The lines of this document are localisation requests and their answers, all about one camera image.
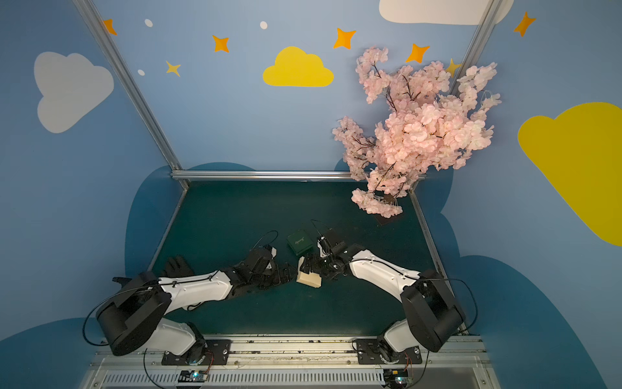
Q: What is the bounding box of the green jewelry box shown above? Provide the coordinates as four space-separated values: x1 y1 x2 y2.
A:
287 230 314 257

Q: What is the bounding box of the left aluminium frame post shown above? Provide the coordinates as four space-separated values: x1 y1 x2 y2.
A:
73 0 182 171

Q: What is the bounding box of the white flower gift box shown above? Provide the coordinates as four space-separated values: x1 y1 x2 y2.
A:
296 257 322 288

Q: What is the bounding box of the left green circuit board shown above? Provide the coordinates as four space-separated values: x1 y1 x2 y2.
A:
178 371 209 383

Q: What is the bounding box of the pink cherry blossom tree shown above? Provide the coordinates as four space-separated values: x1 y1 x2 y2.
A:
332 48 501 217

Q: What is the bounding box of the green circuit board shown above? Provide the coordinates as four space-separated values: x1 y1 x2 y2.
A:
178 371 209 383
383 370 412 389

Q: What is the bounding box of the black glove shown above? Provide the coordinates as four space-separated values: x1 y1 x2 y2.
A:
160 255 195 278

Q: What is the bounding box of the horizontal aluminium frame rail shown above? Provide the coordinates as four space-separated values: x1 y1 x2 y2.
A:
171 170 352 182

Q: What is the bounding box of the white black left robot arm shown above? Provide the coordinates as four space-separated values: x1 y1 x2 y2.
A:
96 245 294 365

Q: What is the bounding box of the right aluminium frame post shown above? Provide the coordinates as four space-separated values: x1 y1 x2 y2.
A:
450 0 503 96

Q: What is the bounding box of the black red handled tool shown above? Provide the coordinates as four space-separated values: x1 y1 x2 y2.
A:
112 277 132 288

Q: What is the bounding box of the aluminium frame post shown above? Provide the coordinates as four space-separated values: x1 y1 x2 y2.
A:
450 0 503 96
73 0 182 171

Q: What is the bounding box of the front aluminium rail track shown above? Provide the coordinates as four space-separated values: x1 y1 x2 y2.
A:
80 335 500 388

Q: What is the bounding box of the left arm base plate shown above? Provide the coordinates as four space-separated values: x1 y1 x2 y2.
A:
161 339 232 366

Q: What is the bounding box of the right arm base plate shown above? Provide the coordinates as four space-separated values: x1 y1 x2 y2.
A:
352 338 423 366

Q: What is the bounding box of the brown tree base plate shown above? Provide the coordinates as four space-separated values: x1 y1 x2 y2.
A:
374 212 403 225

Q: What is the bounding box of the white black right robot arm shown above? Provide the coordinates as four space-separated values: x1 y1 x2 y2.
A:
296 230 466 353

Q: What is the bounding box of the right green circuit board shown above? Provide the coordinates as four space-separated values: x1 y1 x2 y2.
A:
383 370 412 389

